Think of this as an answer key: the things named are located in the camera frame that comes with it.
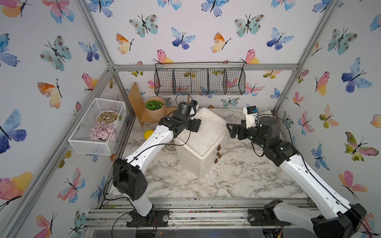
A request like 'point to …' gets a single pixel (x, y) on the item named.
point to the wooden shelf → (136, 98)
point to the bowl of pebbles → (107, 116)
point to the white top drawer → (201, 145)
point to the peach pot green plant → (156, 107)
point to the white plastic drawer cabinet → (210, 123)
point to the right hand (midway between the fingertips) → (236, 120)
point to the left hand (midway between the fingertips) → (195, 119)
